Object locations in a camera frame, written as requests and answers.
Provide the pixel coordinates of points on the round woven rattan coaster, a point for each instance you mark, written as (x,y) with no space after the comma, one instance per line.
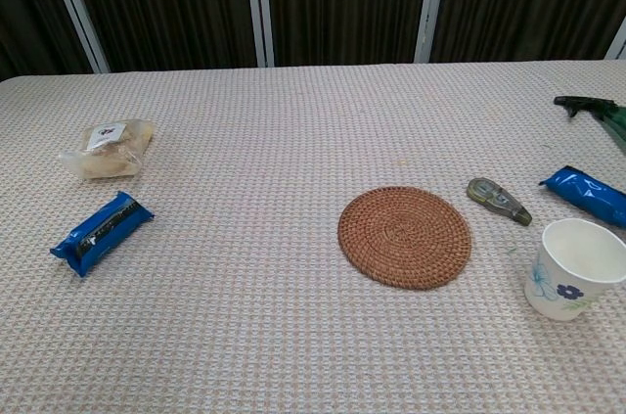
(404,238)

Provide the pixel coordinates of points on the white floral paper cup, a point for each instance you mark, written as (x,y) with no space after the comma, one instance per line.
(576,257)

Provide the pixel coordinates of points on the checked fabric tablecloth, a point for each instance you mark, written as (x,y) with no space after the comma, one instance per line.
(254,287)

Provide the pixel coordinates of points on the grey correction tape dispenser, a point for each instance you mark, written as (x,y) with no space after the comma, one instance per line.
(495,198)

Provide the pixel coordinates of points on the clear bag of bread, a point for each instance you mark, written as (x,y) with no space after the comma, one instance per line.
(110,152)

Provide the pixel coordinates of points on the blue snack packet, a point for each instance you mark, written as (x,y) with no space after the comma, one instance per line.
(100,234)
(589,194)

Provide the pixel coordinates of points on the green spray bottle black trigger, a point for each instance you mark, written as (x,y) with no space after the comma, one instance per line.
(604,113)

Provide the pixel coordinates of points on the white partition frame post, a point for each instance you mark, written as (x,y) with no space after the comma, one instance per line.
(76,5)
(258,5)
(617,44)
(430,3)

